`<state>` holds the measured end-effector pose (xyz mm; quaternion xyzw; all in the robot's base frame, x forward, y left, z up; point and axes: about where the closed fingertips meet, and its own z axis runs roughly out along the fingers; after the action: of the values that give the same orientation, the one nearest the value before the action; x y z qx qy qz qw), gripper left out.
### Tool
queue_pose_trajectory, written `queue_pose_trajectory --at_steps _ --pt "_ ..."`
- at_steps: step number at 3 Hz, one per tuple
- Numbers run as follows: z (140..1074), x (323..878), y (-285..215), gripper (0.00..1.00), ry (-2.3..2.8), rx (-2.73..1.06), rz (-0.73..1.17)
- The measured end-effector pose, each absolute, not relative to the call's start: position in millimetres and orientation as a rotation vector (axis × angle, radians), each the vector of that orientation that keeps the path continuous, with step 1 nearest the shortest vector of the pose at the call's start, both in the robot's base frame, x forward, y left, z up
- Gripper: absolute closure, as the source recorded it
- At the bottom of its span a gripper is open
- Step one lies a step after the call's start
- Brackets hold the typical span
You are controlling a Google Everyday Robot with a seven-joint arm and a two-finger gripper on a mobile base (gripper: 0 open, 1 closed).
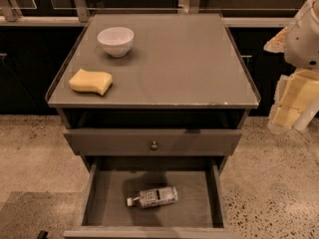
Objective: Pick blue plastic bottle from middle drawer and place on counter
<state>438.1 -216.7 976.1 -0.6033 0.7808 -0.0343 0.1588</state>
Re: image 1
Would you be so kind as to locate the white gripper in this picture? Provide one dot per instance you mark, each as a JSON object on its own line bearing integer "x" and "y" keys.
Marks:
{"x": 303, "y": 43}

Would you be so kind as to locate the blue plastic bottle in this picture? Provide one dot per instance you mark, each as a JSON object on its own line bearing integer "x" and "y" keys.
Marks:
{"x": 154, "y": 197}

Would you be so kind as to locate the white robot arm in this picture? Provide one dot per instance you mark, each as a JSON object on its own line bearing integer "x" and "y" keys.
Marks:
{"x": 301, "y": 48}

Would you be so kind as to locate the grey drawer cabinet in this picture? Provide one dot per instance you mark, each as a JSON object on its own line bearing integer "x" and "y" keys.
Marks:
{"x": 182, "y": 72}

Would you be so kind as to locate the round metal drawer knob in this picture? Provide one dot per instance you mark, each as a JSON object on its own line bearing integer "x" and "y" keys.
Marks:
{"x": 154, "y": 145}

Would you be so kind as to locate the open grey middle drawer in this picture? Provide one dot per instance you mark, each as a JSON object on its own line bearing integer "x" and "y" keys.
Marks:
{"x": 197, "y": 214}

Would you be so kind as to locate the grey top drawer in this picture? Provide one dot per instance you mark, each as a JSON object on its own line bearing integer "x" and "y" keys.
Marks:
{"x": 137, "y": 142}

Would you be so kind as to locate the white ceramic bowl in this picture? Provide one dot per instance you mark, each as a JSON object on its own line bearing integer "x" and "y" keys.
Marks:
{"x": 116, "y": 41}

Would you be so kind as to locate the yellow sponge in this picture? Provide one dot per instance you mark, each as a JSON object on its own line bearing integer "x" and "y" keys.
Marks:
{"x": 91, "y": 82}

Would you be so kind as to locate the small black object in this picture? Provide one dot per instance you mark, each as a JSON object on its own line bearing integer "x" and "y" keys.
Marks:
{"x": 42, "y": 235}

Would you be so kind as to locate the metal railing frame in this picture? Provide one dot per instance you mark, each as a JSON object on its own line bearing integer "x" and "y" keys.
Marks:
{"x": 237, "y": 13}

